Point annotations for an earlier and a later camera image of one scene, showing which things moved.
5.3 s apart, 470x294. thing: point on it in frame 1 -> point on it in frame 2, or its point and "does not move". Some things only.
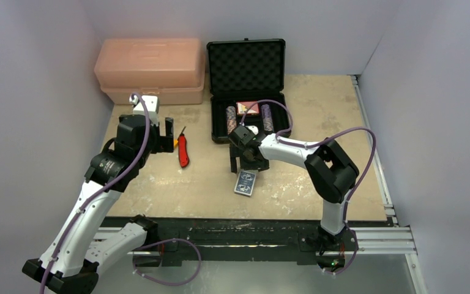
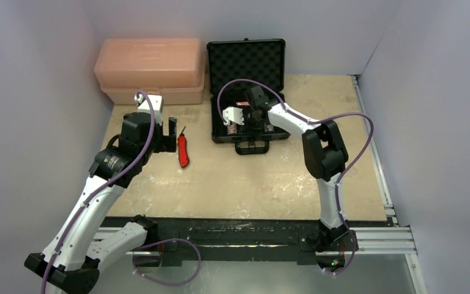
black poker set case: [246, 81] does not move
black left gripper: [167, 138] does not move
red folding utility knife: [184, 159] does not move
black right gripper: [243, 156] -> [253, 115]
